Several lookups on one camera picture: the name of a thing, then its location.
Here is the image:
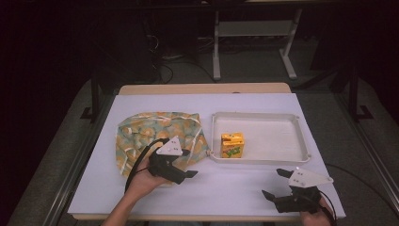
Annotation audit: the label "white metal stand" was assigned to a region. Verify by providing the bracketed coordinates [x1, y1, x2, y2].
[212, 8, 304, 81]

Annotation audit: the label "yellow juice carton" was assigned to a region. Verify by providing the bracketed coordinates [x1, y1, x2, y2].
[220, 132, 246, 159]

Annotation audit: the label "white plastic tray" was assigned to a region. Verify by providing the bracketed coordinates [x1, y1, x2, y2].
[208, 111, 312, 166]

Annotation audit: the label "white table cover sheet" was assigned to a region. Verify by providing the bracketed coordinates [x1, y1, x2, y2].
[67, 92, 346, 220]

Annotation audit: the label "tangled cables on floor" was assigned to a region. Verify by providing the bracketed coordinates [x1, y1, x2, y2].
[145, 33, 217, 85]

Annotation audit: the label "person's left hand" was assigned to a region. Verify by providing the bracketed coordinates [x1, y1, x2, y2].
[124, 156, 169, 202]

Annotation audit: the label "person's right hand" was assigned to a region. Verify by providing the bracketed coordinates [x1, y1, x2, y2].
[298, 197, 333, 226]

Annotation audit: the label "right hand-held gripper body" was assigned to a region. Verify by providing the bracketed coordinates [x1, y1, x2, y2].
[275, 166, 335, 215]

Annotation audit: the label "black floor cable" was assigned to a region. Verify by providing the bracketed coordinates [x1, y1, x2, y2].
[324, 162, 399, 219]

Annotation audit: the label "patterned orange green drawstring bag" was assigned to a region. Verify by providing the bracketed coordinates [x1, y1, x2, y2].
[115, 111, 211, 179]

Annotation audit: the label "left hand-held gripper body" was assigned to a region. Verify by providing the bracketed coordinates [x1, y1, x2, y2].
[146, 135, 190, 186]

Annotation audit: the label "metal frame rail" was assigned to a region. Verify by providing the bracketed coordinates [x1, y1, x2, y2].
[333, 92, 399, 205]
[41, 93, 118, 226]

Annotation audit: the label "black metal stand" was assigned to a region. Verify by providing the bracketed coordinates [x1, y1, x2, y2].
[80, 78, 102, 124]
[347, 64, 375, 122]

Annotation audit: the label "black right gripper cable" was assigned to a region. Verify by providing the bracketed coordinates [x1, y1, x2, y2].
[317, 189, 339, 226]

